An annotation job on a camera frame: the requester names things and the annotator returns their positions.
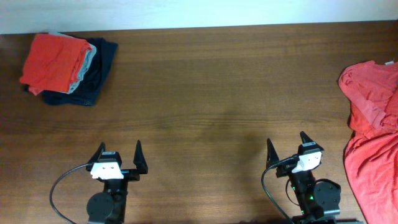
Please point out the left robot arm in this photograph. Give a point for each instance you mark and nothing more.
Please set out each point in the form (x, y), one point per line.
(109, 206)

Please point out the folded grey shirt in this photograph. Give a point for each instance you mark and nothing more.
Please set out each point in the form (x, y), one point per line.
(66, 60)

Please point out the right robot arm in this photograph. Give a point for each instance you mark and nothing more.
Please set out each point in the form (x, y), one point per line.
(318, 199)

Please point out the folded red-orange shirt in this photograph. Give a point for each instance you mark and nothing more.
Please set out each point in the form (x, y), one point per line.
(32, 73)

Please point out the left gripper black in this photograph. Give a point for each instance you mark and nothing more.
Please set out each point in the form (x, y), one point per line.
(140, 163)

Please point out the folded dark navy garment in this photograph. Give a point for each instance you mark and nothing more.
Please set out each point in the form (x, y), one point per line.
(89, 88)

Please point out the orange-red t-shirt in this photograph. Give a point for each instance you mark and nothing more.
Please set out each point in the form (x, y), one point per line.
(370, 156)

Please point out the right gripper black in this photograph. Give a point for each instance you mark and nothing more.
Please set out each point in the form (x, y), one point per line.
(272, 156)

